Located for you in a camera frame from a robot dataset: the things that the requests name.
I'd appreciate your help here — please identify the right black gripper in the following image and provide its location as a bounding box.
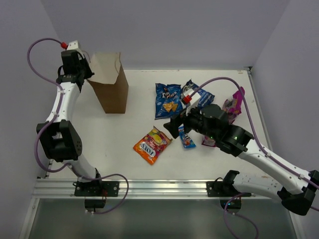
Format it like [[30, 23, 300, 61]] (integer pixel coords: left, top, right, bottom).
[[164, 102, 219, 141]]

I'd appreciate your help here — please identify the blue M&M's packet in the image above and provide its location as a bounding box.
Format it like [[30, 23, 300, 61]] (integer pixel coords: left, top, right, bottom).
[[178, 125, 196, 149]]

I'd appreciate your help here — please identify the blue Doritos chips bag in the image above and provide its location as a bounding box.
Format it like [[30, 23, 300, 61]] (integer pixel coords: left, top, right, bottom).
[[155, 83, 183, 120]]

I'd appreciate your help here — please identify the orange Fox's candy packet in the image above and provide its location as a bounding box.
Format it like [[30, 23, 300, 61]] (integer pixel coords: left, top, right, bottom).
[[133, 126, 172, 165]]

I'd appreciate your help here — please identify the brown paper bag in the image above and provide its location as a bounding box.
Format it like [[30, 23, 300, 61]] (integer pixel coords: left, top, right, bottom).
[[88, 52, 129, 114]]

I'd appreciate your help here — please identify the purple snack packet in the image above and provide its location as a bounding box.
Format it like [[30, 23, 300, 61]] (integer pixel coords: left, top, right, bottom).
[[222, 87, 245, 124], [201, 136, 216, 147]]

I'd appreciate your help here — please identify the blue Kettle chips bag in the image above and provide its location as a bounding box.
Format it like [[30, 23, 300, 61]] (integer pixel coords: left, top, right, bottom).
[[179, 79, 215, 109]]

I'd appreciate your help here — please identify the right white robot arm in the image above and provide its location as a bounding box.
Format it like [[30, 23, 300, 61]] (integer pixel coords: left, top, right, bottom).
[[164, 104, 319, 216]]

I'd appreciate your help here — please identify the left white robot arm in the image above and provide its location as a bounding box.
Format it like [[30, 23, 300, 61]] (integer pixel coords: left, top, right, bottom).
[[34, 49, 104, 196]]

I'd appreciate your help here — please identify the right black controller box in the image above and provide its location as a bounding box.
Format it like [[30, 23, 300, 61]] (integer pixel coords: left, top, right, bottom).
[[220, 199, 242, 210]]

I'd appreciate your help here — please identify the black controller box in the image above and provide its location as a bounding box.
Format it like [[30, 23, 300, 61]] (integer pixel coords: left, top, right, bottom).
[[220, 199, 242, 210], [84, 199, 106, 211]]

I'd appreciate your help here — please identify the left black controller box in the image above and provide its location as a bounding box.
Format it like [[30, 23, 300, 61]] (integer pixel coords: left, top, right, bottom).
[[84, 199, 106, 211]]

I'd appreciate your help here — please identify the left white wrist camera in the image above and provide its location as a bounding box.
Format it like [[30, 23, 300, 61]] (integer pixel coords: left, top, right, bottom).
[[67, 40, 80, 51]]

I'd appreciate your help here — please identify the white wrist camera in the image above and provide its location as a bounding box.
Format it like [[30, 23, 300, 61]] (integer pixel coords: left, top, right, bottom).
[[67, 40, 80, 51], [181, 89, 201, 116]]

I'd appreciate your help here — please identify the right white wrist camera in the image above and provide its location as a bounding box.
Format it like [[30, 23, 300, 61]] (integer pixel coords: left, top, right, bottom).
[[181, 89, 201, 116]]

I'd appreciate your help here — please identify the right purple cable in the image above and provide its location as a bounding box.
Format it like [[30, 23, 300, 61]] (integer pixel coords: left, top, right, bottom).
[[181, 76, 319, 237]]

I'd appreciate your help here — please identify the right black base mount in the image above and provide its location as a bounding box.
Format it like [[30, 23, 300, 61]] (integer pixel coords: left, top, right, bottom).
[[206, 175, 241, 197]]

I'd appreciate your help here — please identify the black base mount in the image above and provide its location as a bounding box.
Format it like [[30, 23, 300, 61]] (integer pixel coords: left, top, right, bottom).
[[72, 181, 119, 197], [206, 175, 241, 197]]

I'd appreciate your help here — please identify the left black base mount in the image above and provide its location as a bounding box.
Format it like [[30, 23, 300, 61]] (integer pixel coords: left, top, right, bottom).
[[72, 181, 119, 197]]

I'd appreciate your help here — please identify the aluminium front rail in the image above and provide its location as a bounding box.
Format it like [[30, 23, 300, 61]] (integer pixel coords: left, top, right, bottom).
[[32, 176, 282, 199]]

